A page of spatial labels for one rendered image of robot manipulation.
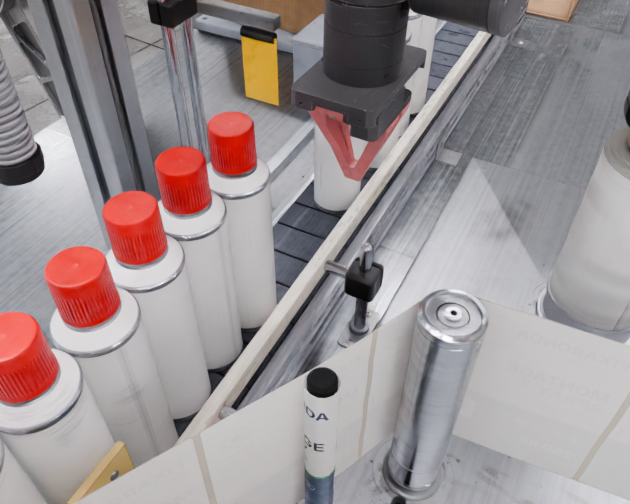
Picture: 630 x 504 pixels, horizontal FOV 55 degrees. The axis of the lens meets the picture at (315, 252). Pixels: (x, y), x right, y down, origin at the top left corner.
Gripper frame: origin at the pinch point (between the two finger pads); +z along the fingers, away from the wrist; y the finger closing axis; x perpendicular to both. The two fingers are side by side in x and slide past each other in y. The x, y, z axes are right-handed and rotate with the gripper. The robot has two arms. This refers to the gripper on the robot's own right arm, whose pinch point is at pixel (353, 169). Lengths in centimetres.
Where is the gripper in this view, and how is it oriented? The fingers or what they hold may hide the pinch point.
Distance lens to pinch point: 50.9
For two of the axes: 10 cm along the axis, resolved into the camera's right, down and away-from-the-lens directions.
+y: 4.7, -6.2, 6.3
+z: -0.2, 7.1, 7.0
